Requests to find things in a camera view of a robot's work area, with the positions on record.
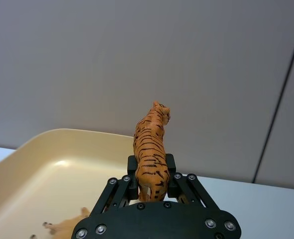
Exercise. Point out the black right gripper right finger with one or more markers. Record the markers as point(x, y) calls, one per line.
point(186, 186)

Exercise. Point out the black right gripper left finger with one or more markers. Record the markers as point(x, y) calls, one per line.
point(117, 194)

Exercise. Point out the orange striped toy tiger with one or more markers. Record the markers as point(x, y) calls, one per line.
point(150, 154)

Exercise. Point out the tan toy animal figure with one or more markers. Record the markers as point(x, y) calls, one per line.
point(64, 226)

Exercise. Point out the cream plastic tray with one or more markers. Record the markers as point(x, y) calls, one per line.
point(49, 174)

